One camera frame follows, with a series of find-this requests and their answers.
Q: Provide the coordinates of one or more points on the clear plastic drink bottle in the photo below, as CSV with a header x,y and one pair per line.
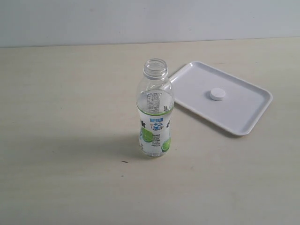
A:
x,y
155,103

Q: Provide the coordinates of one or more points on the white bottle cap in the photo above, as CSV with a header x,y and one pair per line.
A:
x,y
217,94

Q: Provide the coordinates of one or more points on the white rectangular plastic tray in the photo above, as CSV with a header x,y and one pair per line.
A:
x,y
226,101

